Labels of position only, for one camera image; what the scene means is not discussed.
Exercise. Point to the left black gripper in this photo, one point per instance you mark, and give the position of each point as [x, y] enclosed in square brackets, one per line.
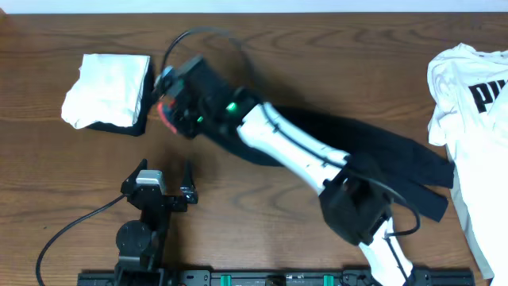
[159, 199]

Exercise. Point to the white printed t-shirt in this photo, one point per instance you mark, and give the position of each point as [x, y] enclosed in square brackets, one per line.
[469, 88]

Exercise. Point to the folded black garment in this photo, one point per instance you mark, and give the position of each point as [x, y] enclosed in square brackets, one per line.
[146, 102]

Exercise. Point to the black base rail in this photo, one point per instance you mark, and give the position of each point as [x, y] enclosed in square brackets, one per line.
[348, 277]

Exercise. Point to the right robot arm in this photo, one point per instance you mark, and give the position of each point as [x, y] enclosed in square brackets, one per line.
[354, 199]

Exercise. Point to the black pants red waistband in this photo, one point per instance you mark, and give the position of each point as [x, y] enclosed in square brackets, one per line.
[408, 167]

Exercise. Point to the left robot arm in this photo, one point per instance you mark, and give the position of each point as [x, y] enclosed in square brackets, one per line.
[141, 242]

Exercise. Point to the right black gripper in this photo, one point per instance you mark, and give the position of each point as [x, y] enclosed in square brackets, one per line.
[179, 118]

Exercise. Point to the folded white cloth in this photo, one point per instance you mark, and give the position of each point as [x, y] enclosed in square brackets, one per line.
[109, 90]

